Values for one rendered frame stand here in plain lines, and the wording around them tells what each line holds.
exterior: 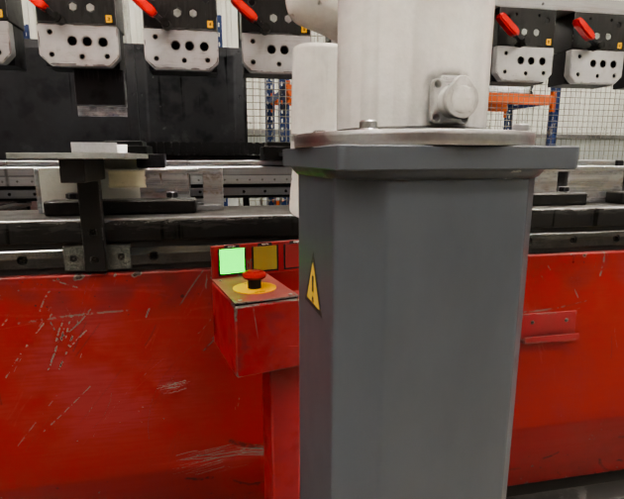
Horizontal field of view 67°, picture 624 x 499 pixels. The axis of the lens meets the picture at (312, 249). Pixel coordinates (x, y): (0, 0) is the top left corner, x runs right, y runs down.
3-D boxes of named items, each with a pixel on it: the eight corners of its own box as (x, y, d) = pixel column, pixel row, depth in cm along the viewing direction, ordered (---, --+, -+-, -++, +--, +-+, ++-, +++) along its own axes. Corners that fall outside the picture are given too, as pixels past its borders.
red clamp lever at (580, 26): (582, 14, 109) (606, 45, 112) (570, 19, 113) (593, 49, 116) (577, 20, 109) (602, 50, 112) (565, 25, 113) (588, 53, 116)
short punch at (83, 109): (76, 115, 100) (72, 68, 98) (79, 116, 102) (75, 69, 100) (126, 116, 102) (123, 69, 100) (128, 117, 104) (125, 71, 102)
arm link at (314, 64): (340, 135, 79) (286, 133, 77) (344, 49, 75) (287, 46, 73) (357, 137, 71) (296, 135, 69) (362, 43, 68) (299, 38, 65)
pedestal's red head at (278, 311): (237, 378, 72) (233, 264, 68) (213, 342, 86) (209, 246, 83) (352, 356, 80) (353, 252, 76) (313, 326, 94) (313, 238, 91)
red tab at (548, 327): (524, 344, 113) (527, 316, 112) (519, 341, 115) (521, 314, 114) (578, 340, 116) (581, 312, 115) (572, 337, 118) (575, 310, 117)
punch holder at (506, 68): (495, 79, 112) (500, 5, 109) (476, 85, 121) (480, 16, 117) (551, 81, 115) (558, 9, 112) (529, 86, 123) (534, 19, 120)
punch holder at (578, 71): (569, 82, 116) (575, 10, 113) (546, 87, 124) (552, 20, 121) (621, 84, 119) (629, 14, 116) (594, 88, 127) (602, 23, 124)
